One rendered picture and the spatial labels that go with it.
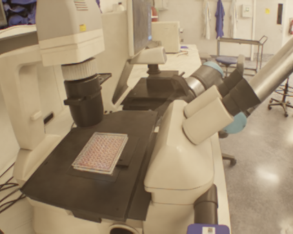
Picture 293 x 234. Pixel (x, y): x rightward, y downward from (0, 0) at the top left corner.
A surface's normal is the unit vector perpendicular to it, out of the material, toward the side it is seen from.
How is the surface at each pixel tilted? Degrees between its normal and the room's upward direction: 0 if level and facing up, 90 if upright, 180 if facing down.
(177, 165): 78
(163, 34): 90
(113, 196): 0
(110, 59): 90
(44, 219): 48
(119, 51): 90
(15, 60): 90
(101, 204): 0
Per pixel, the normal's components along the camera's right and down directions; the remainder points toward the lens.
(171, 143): -0.07, -0.88
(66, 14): -0.19, 0.47
